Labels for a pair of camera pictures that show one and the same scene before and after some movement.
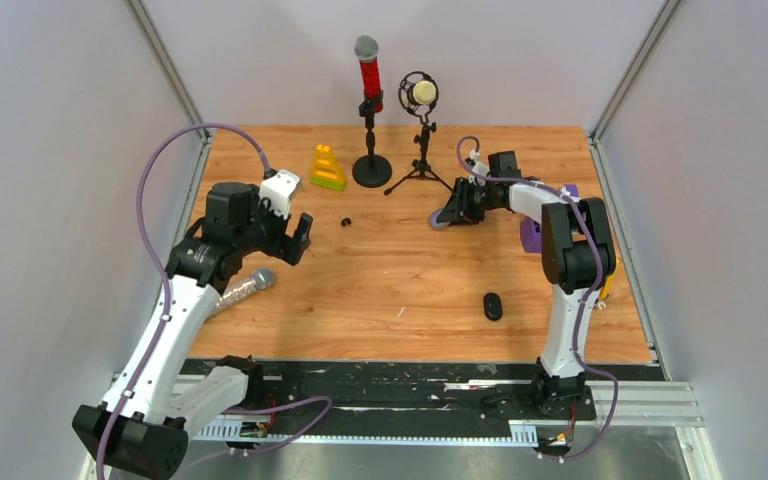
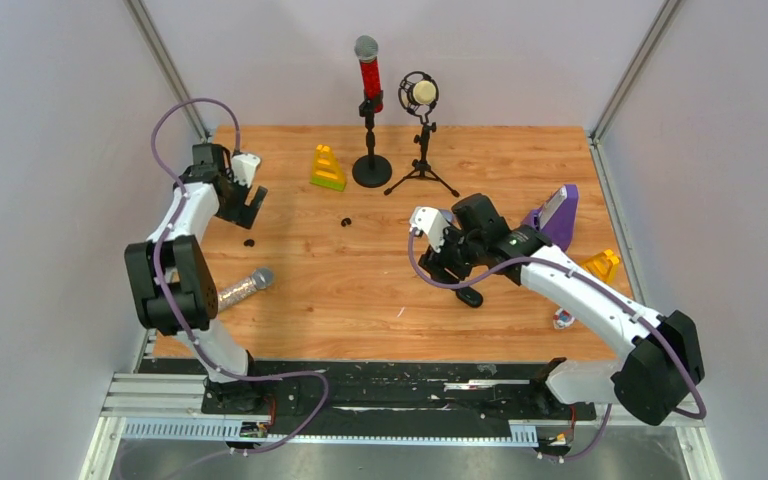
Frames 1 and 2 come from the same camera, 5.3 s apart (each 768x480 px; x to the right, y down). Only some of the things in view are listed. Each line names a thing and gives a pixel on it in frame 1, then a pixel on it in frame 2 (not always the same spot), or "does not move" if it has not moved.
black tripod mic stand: x=422 y=168 does not move
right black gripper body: x=480 y=199 -> x=458 y=256
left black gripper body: x=268 y=231 -> x=232 y=208
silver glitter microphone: x=260 y=279 does not move
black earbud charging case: x=492 y=306 -> x=470 y=296
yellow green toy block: x=326 y=169 does not move
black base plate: x=415 y=391 does not move
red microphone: x=366 y=49 does not move
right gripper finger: x=452 y=217 -> x=470 y=296
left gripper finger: x=300 y=240 -> x=249 y=213
